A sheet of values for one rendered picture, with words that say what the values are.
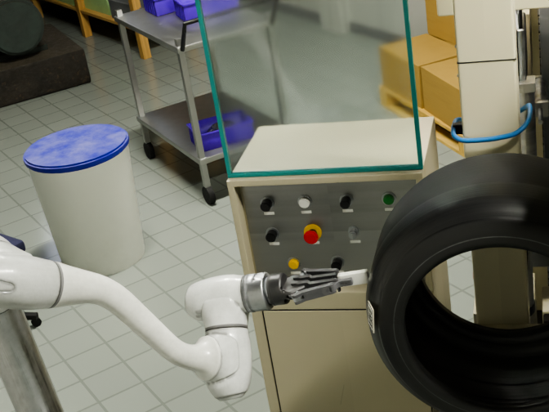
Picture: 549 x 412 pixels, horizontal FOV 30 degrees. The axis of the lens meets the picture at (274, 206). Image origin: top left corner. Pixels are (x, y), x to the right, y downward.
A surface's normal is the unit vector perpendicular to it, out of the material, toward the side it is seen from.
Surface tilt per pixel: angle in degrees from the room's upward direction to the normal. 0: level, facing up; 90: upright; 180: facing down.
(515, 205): 43
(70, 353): 0
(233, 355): 61
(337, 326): 90
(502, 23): 90
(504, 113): 90
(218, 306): 55
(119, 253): 94
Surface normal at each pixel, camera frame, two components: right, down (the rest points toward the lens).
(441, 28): -0.91, 0.30
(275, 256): -0.22, 0.46
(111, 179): 0.72, 0.27
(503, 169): -0.11, -0.89
